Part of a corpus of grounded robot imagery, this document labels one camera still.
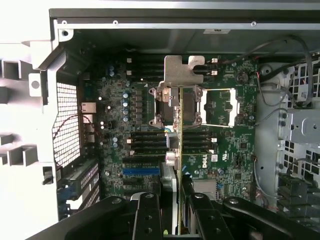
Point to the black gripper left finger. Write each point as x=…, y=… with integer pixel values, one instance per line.
x=147, y=220

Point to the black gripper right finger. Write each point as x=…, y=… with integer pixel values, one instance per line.
x=210, y=220

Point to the blue expansion slot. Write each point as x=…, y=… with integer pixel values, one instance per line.
x=140, y=171

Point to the green Dell motherboard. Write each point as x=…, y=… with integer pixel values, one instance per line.
x=112, y=120

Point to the metal socket cover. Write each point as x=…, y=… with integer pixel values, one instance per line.
x=235, y=107

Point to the CPU socket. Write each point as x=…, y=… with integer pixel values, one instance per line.
x=192, y=105

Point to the metal disk bay cage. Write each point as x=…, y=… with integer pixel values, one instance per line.
x=300, y=125

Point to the open grey PC case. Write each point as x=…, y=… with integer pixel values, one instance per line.
x=150, y=37

